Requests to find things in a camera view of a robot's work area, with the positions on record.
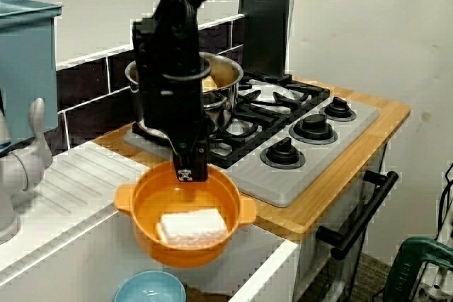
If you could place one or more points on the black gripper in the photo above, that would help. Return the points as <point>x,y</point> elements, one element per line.
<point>177,111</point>

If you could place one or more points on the white sponge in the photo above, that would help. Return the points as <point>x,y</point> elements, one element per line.
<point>194,227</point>

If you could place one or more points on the orange plastic bowl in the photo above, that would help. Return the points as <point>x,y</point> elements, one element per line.
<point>198,256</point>

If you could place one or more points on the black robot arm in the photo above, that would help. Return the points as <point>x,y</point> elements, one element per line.
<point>170,33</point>

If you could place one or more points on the black burner grate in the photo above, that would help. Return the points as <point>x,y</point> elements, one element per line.
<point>315,98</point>
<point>247,148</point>

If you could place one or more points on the stainless steel pot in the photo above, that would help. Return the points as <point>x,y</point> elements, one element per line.
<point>223,104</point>

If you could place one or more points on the yellow round toy food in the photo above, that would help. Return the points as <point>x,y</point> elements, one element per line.
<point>209,83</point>

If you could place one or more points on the black stove knob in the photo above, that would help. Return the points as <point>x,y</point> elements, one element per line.
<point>338,108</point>
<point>283,155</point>
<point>313,128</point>

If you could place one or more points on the grey stove plate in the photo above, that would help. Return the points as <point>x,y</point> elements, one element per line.
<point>283,189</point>

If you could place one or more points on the white toy sink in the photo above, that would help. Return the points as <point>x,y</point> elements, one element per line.
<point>88,189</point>

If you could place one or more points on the light blue bowl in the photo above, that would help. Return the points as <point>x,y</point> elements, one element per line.
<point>148,288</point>

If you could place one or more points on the dark tile backsplash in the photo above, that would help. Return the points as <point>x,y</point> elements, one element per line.
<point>85,82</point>

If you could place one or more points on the white kitchen cabinet front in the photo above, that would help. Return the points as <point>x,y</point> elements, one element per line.
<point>308,263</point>

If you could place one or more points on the grey toy faucet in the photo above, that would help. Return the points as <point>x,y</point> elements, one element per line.
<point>32,164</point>

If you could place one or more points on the blue plastic bin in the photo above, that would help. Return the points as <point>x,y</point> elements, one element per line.
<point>28,68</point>

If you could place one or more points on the white partition board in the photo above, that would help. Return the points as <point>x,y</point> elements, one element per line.
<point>389,51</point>

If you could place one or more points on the green clamp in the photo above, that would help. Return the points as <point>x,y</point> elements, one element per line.
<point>403,273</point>

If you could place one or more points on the silver metal frame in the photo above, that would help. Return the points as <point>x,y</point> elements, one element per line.
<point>431,288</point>

